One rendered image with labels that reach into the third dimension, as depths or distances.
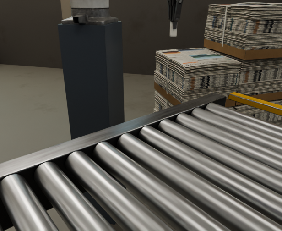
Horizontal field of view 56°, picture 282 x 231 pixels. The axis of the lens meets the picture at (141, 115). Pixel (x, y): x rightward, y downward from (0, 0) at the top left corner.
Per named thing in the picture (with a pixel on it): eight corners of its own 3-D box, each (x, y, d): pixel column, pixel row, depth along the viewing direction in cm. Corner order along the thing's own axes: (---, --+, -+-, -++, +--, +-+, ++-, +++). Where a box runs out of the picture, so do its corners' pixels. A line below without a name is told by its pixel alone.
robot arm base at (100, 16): (54, 24, 102) (52, 9, 100) (81, 20, 121) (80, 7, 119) (98, 26, 97) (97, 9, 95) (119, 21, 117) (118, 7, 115)
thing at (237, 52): (224, 53, 134) (225, 44, 133) (271, 50, 142) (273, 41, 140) (244, 60, 121) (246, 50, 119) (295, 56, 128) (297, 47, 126)
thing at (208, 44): (203, 46, 154) (203, 38, 152) (245, 44, 161) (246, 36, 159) (218, 51, 140) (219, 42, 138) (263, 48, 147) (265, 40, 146)
